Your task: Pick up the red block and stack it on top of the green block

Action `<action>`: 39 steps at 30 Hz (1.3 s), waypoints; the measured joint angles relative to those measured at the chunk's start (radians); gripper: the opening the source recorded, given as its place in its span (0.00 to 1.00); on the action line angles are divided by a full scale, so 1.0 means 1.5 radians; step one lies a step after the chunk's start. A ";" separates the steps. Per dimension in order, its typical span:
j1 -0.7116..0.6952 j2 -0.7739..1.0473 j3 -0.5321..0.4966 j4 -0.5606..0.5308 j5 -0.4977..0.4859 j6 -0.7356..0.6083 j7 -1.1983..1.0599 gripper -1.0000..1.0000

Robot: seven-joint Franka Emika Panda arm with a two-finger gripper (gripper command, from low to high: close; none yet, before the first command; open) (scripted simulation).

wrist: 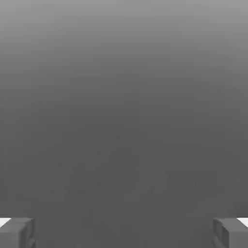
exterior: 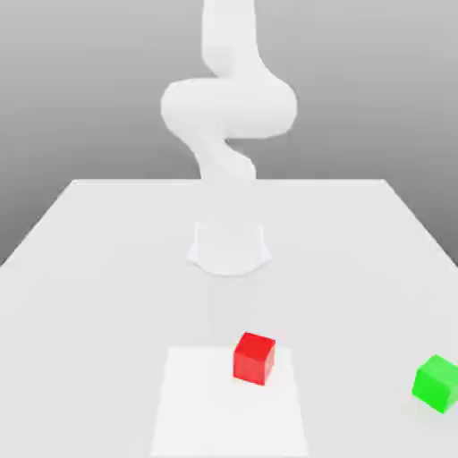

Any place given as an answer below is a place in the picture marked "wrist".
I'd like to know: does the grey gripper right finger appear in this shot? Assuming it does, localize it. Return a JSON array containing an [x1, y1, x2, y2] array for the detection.
[[212, 217, 248, 248]]

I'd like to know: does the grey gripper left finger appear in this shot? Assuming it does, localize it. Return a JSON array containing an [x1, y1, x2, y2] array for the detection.
[[0, 217, 37, 248]]

